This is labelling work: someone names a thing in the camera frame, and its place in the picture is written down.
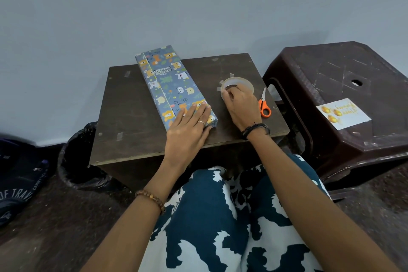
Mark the person's right hand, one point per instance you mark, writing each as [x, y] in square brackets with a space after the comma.
[243, 109]

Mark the person's left hand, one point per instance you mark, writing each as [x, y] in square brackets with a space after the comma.
[186, 136]

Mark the clear tape roll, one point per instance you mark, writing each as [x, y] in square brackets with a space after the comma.
[242, 81]

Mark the blue animal-print wrapping paper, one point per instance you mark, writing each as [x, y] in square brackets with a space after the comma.
[169, 83]

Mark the white card with gold stickers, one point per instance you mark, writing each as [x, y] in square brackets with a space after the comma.
[345, 115]

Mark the person's right forearm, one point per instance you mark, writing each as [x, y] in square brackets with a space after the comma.
[318, 208]

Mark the person's left forearm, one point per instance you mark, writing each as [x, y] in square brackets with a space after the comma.
[130, 227]

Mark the small brown wooden table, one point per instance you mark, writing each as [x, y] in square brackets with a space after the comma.
[134, 115]

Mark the brown plastic stool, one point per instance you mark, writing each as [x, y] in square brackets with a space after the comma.
[318, 67]

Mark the teal white patterned trousers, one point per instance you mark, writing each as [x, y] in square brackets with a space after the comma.
[229, 224]

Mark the black trash bin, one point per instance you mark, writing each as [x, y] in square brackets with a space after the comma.
[76, 163]

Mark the black purple backpack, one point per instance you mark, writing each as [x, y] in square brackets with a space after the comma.
[16, 182]

